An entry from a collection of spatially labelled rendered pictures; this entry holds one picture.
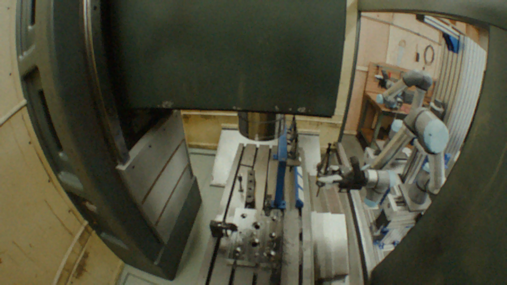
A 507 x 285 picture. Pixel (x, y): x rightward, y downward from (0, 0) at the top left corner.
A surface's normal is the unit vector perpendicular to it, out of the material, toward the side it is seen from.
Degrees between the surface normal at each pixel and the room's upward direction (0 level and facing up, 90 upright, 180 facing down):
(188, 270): 0
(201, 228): 0
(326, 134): 88
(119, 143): 90
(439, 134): 84
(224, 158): 24
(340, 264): 8
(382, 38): 90
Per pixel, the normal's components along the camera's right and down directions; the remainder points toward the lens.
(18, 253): 0.99, 0.07
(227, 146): -0.05, -0.54
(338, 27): -0.12, 0.55
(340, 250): -0.01, -0.75
